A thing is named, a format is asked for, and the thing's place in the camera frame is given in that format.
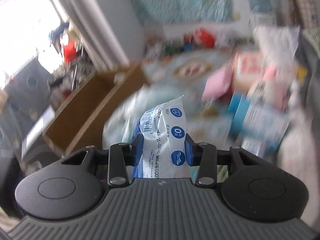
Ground white blue tissue packet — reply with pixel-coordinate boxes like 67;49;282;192
133;98;189;179

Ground pink wet wipes pack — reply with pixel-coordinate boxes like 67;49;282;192
232;50;265;93

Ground white curtain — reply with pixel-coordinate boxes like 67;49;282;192
58;0;129;71

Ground patterned grey tablecloth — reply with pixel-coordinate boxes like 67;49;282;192
102;50;234;150

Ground brown cardboard box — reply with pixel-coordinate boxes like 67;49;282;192
43;62;149;157

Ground red plastic bag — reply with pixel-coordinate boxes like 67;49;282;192
183;28;216;49

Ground pink plush pillow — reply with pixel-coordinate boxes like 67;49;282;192
201;67;233;102

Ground teal floral wall cloth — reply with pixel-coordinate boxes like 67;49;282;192
130;0;233;25

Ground blue mouth tape box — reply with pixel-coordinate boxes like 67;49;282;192
227;93;290;151

